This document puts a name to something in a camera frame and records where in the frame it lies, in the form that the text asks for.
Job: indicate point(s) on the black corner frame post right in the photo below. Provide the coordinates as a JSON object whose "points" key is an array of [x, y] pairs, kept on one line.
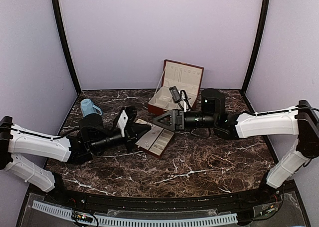
{"points": [[256, 46]]}

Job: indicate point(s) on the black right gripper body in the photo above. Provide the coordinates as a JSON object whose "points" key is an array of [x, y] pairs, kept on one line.
{"points": [[207, 120]]}

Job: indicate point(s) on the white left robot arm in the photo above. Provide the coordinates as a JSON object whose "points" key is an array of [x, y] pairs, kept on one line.
{"points": [[93, 139]]}

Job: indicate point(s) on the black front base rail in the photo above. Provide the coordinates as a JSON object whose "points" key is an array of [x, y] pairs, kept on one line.
{"points": [[240, 201]]}

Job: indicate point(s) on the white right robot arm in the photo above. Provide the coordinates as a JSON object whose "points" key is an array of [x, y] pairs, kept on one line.
{"points": [[300, 120]]}

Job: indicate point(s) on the red jewelry tray insert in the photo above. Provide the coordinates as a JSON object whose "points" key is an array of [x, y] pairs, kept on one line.
{"points": [[155, 141]]}

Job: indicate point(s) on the black corner frame post left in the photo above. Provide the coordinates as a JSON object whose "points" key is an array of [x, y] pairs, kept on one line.
{"points": [[65, 46]]}

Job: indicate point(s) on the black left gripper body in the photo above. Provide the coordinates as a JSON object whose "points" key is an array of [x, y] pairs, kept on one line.
{"points": [[100, 145]]}

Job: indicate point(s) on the light blue ceramic mug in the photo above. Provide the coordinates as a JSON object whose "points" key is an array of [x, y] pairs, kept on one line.
{"points": [[88, 107]]}

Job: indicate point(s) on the white slotted cable duct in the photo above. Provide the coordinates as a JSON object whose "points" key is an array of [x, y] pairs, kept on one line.
{"points": [[135, 219]]}

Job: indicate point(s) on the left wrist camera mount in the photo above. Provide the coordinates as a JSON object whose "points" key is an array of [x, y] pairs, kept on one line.
{"points": [[124, 118]]}

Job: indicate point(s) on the red open jewelry box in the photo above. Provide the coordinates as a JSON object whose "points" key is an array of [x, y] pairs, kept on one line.
{"points": [[185, 77]]}

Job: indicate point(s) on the black corner frame post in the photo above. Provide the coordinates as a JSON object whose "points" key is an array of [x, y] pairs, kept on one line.
{"points": [[65, 46], [256, 46]]}

